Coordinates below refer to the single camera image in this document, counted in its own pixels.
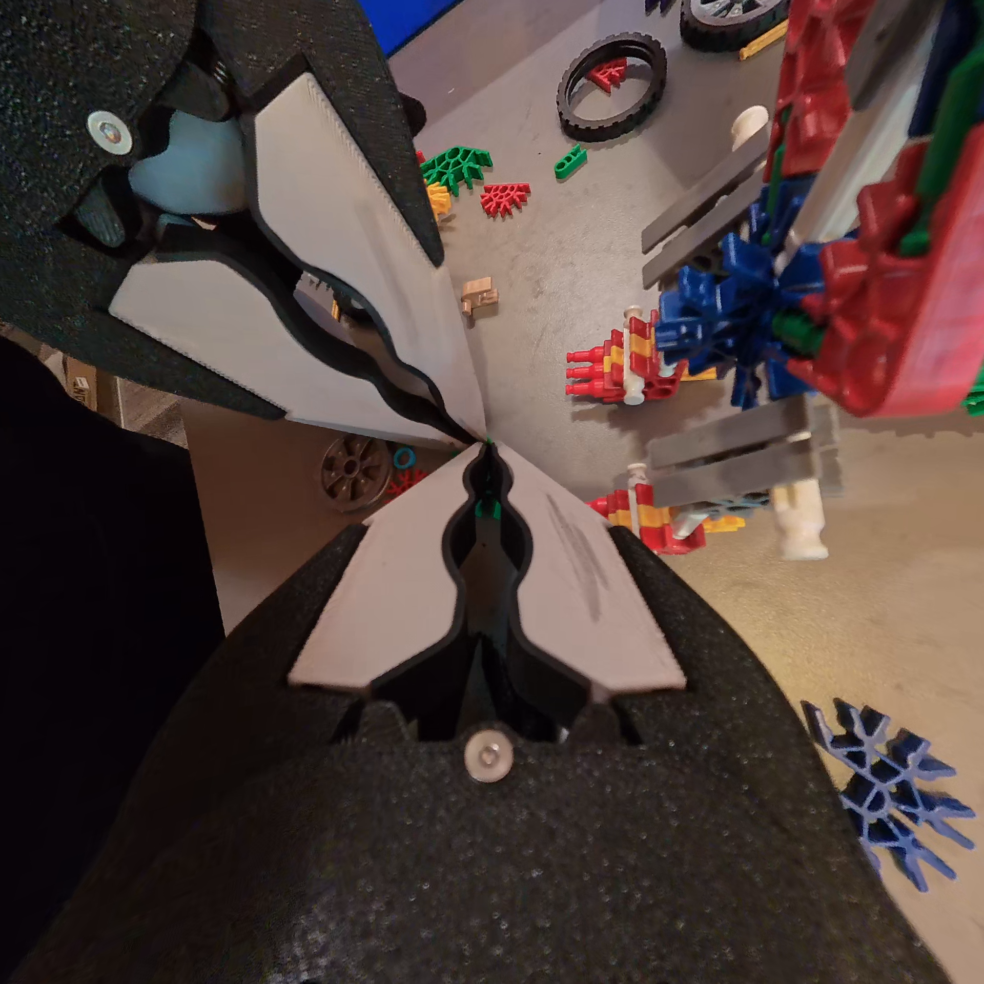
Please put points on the grey pulley wheel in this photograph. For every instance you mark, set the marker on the grey pulley wheel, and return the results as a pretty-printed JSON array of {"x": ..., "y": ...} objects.
[{"x": 350, "y": 469}]

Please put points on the cardboard box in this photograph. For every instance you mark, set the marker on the cardboard box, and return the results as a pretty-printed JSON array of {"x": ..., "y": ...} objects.
[{"x": 83, "y": 384}]

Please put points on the green small piece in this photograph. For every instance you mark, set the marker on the green small piece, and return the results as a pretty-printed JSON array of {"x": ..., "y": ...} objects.
[{"x": 570, "y": 163}]

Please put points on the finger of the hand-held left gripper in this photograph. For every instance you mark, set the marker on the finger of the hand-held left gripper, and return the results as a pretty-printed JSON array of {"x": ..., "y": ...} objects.
[
  {"x": 230, "y": 330},
  {"x": 346, "y": 230}
]

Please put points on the orange connector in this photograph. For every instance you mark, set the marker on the orange connector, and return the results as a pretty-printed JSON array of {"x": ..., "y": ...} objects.
[{"x": 440, "y": 201}]

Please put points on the green connector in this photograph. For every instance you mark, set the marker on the green connector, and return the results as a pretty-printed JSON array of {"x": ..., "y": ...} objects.
[{"x": 453, "y": 165}]

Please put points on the blue snowflake connector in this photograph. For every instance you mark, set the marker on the blue snowflake connector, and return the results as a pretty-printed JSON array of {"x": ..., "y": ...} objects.
[{"x": 884, "y": 792}]

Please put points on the small red connector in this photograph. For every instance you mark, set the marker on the small red connector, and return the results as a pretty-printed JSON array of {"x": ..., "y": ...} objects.
[{"x": 609, "y": 74}]

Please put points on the colourful construction toy model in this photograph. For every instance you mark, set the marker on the colourful construction toy model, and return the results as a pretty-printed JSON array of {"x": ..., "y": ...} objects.
[{"x": 845, "y": 307}]

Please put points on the purple small connector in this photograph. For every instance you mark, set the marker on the purple small connector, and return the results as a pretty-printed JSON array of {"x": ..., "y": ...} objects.
[{"x": 659, "y": 4}]

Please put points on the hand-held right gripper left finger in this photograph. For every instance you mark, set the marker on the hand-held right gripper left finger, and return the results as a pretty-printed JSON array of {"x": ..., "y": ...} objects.
[{"x": 377, "y": 607}]

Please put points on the black rubber tyre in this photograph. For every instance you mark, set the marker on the black rubber tyre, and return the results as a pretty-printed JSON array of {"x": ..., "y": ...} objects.
[{"x": 569, "y": 115}]

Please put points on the blue plastic bin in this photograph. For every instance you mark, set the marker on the blue plastic bin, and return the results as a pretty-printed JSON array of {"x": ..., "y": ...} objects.
[{"x": 419, "y": 19}]

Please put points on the grey wheel with black tyre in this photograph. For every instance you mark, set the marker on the grey wheel with black tyre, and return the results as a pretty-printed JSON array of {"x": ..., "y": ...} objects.
[{"x": 730, "y": 27}]

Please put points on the orange short rod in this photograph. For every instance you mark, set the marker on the orange short rod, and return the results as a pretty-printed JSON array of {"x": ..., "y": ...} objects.
[{"x": 762, "y": 40}]

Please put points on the green short rod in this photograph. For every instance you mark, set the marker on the green short rod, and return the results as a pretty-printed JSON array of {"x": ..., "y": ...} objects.
[{"x": 488, "y": 507}]

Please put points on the tan clip connector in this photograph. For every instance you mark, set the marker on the tan clip connector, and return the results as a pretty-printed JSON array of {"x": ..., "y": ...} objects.
[{"x": 478, "y": 296}]

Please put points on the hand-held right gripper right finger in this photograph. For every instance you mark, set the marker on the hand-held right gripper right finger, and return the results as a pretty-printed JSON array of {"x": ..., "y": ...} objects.
[{"x": 599, "y": 615}]

